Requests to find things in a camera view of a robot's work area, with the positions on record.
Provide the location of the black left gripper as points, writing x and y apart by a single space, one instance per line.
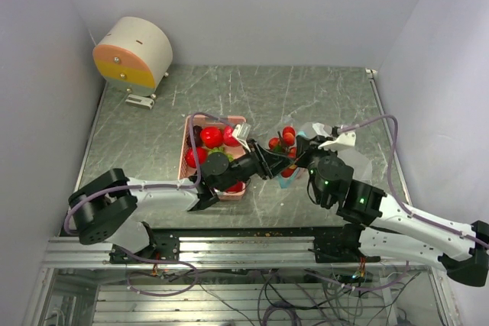
272 166

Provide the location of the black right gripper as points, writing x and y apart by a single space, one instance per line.
303 143

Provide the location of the red strawberry bunch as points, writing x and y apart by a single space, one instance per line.
282 140

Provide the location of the clear blue-zipper zip bag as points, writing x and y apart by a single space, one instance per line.
360 163

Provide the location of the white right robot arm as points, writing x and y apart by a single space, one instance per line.
388 228

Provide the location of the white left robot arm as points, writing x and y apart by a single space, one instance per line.
104 209

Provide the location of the pink-red apple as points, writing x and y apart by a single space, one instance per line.
228 139

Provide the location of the green grape bunch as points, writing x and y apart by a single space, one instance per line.
220 150

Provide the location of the red tomato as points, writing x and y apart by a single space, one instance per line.
211 137

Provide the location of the red apple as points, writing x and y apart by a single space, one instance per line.
194 157

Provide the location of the round cream drawer cabinet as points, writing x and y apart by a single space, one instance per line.
134 56

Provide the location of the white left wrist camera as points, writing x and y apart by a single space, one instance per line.
240 133

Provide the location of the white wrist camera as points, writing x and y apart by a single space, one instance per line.
240 133
336 140

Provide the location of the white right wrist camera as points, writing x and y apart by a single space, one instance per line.
336 140

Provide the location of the aluminium frame rail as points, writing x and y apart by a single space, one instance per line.
202 252

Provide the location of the small metal bracket block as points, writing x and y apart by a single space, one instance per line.
140 101

